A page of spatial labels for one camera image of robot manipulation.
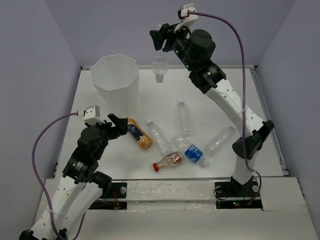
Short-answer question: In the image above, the clear crushed bottle far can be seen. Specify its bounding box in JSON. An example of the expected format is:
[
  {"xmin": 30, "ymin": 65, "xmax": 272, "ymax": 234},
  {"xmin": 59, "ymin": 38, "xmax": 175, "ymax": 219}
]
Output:
[{"xmin": 176, "ymin": 101, "xmax": 193, "ymax": 137}]

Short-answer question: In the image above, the blue label water bottle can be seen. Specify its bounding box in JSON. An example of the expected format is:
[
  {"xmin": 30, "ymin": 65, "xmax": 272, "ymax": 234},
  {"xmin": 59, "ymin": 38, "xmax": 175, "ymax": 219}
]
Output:
[{"xmin": 171, "ymin": 133, "xmax": 208, "ymax": 168}]

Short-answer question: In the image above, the orange juice bottle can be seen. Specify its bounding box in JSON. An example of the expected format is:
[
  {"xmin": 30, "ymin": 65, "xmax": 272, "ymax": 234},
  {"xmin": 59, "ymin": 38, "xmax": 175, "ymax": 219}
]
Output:
[{"xmin": 127, "ymin": 118, "xmax": 153, "ymax": 151}]

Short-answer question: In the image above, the clear bottle blue-white cap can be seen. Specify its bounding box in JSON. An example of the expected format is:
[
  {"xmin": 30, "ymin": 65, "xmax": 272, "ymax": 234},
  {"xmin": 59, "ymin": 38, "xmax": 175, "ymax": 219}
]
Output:
[{"xmin": 151, "ymin": 24, "xmax": 170, "ymax": 83}]

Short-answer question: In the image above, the red cap tea bottle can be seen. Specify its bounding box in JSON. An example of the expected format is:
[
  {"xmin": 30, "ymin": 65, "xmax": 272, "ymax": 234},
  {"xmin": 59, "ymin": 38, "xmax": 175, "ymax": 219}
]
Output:
[{"xmin": 152, "ymin": 151, "xmax": 184, "ymax": 172}]

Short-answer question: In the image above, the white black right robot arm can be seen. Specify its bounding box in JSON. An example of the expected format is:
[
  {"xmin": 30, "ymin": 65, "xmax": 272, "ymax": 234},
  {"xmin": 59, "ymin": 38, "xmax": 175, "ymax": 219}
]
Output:
[{"xmin": 149, "ymin": 23, "xmax": 275, "ymax": 196}]

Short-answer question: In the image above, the clear bottle white cap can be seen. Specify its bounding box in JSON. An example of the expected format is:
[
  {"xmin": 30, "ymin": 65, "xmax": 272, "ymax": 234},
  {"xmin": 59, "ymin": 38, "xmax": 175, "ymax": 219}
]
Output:
[{"xmin": 146, "ymin": 120, "xmax": 172, "ymax": 156}]

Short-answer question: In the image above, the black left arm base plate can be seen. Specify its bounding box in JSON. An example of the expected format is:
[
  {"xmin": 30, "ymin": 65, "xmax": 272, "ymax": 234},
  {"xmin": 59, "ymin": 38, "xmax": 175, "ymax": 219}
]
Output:
[{"xmin": 89, "ymin": 182, "xmax": 128, "ymax": 211}]

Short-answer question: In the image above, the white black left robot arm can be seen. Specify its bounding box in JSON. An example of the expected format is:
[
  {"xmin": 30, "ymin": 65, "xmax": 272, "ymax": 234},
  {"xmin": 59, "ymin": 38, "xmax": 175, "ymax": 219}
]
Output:
[{"xmin": 19, "ymin": 106, "xmax": 128, "ymax": 240}]

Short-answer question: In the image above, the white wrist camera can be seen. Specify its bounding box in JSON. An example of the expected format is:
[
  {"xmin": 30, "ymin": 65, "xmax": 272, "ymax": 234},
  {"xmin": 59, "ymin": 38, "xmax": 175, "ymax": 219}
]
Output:
[
  {"xmin": 83, "ymin": 105, "xmax": 104, "ymax": 126},
  {"xmin": 174, "ymin": 3, "xmax": 198, "ymax": 32}
]

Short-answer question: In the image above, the white octagonal plastic bin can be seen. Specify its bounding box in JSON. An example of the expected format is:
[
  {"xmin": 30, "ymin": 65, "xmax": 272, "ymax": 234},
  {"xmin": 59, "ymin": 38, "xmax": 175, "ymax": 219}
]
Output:
[{"xmin": 90, "ymin": 53, "xmax": 139, "ymax": 118}]

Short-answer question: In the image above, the clear bottle far right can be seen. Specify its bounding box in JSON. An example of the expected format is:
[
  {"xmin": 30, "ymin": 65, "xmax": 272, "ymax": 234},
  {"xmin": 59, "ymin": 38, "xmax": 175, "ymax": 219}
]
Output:
[{"xmin": 204, "ymin": 126, "xmax": 236, "ymax": 157}]

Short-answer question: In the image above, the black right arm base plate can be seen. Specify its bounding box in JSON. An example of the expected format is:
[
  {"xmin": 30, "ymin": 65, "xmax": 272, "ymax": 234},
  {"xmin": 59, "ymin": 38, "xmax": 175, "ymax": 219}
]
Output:
[{"xmin": 213, "ymin": 180, "xmax": 263, "ymax": 210}]

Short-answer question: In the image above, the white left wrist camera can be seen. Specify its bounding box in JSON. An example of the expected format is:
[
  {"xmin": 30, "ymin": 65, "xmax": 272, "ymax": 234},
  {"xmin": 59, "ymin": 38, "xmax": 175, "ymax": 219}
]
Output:
[{"xmin": 83, "ymin": 105, "xmax": 104, "ymax": 126}]

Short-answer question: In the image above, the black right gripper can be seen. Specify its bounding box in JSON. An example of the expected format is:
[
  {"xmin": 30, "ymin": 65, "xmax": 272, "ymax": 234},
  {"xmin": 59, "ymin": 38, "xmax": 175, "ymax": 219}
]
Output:
[{"xmin": 152, "ymin": 20, "xmax": 196, "ymax": 71}]

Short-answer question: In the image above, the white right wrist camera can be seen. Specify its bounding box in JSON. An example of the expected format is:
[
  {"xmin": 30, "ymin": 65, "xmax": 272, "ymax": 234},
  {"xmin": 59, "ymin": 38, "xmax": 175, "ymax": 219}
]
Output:
[{"xmin": 174, "ymin": 3, "xmax": 198, "ymax": 32}]

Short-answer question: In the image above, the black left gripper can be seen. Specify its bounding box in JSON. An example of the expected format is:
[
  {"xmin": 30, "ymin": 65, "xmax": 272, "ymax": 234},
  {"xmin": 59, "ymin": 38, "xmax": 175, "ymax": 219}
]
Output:
[{"xmin": 86, "ymin": 113, "xmax": 129, "ymax": 159}]

